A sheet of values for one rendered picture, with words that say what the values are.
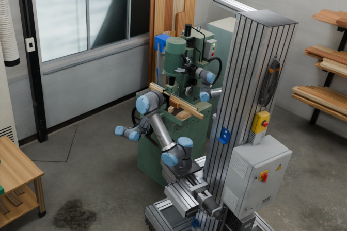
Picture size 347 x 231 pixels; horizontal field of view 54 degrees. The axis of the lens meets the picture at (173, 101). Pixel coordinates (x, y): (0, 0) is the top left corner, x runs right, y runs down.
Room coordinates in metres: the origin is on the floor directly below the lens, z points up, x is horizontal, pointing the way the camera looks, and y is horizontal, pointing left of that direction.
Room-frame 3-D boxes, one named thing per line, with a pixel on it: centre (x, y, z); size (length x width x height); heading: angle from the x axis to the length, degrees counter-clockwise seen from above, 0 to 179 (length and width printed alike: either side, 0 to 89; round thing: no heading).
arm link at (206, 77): (2.41, -0.24, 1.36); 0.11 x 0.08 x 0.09; 50
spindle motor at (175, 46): (2.74, 0.04, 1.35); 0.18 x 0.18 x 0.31
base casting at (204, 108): (2.83, -0.04, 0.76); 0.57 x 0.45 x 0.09; 140
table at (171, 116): (2.65, 0.10, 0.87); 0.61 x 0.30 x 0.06; 50
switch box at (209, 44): (2.89, -0.28, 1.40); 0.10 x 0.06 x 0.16; 140
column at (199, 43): (2.96, -0.15, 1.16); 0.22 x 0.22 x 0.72; 50
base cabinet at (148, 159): (2.83, -0.04, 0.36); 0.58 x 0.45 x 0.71; 140
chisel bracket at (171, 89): (2.75, 0.02, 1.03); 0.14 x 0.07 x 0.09; 140
